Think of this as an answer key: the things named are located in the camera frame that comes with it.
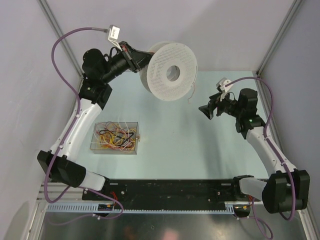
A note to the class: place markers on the aluminium frame post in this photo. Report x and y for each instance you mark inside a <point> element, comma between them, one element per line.
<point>280,34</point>
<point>53,22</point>

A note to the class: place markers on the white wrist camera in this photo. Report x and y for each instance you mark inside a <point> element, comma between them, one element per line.
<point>224,86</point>
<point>113,35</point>

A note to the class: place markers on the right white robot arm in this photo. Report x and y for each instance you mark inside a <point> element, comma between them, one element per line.
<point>287,188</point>

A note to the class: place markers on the clear plastic cable box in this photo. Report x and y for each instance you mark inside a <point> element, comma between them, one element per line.
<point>115,138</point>

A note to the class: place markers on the grey perforated cable spool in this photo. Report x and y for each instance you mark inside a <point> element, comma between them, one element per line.
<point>171,72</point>

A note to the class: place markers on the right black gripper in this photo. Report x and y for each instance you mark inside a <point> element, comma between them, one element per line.
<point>215,102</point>

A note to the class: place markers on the white slotted cable duct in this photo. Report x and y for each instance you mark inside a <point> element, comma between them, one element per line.
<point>227,207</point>

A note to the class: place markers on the right aluminium frame post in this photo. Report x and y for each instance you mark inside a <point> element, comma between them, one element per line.
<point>280,34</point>

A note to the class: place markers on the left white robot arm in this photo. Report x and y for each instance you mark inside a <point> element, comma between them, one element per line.
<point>60,162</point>

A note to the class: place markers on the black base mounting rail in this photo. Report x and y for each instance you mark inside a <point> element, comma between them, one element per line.
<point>172,192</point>

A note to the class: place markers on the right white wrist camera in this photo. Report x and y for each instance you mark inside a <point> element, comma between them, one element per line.
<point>224,86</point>

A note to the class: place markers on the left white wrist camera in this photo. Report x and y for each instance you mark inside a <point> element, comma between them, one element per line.
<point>113,35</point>

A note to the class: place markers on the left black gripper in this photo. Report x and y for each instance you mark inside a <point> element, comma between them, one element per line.
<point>136,60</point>

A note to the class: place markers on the left aluminium frame post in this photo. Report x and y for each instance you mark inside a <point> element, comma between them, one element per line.
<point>53,22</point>

